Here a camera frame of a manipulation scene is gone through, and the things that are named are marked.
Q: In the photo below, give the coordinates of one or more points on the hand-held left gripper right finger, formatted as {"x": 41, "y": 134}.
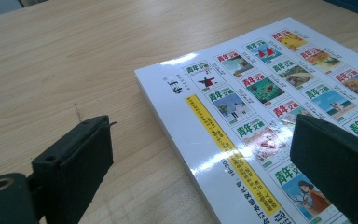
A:
{"x": 338, "y": 165}

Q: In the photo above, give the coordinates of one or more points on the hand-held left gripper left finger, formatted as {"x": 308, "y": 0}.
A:
{"x": 74, "y": 168}

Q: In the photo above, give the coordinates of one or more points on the white cover magazine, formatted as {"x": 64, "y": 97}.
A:
{"x": 230, "y": 124}

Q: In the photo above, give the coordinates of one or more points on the blue file rack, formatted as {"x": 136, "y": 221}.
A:
{"x": 354, "y": 4}

